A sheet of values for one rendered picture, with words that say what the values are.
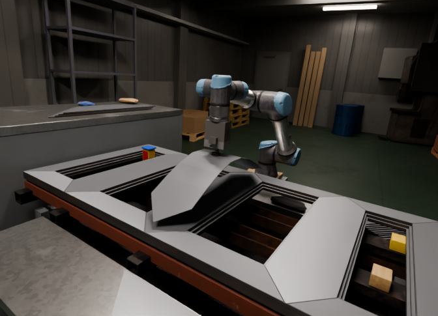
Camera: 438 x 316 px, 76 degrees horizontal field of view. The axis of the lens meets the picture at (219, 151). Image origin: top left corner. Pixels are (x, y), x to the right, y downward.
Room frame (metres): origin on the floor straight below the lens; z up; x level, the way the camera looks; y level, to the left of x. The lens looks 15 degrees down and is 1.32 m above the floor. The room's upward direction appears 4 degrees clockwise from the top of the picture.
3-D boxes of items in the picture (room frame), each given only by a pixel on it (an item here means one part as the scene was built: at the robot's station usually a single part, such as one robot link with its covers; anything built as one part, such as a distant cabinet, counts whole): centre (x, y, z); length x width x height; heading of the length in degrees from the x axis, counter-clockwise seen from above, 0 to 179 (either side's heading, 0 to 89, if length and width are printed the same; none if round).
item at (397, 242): (0.87, -0.66, 0.79); 0.06 x 0.05 x 0.04; 148
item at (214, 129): (1.05, 0.02, 1.11); 0.10 x 0.09 x 0.16; 156
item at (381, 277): (0.68, -0.49, 0.79); 0.06 x 0.05 x 0.04; 148
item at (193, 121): (6.15, 0.68, 0.24); 1.32 x 0.95 x 0.47; 153
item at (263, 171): (1.75, -0.32, 0.76); 0.15 x 0.15 x 0.10
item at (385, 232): (1.17, -0.72, 0.70); 0.39 x 0.12 x 0.04; 58
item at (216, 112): (1.06, 0.01, 1.19); 0.08 x 0.08 x 0.05
